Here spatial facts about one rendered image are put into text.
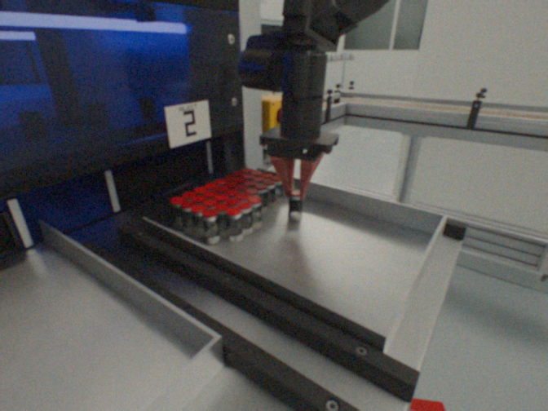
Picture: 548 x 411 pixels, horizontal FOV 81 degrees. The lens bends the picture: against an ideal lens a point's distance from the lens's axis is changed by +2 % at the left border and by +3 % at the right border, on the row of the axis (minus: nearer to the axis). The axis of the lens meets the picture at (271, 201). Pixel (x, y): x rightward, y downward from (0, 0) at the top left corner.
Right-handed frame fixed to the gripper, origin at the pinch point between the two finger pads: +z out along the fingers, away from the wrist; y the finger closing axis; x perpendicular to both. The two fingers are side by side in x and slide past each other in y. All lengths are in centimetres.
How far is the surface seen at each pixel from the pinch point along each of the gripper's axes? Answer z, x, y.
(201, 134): -6.8, -1.4, 17.5
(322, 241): 4.3, 5.2, -5.9
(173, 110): -11.3, 3.4, 18.8
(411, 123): 4, -83, -17
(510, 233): 37, -76, -56
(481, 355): 91, -72, -61
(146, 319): 4.7, 25.6, 7.4
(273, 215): 4.5, 0.6, 3.4
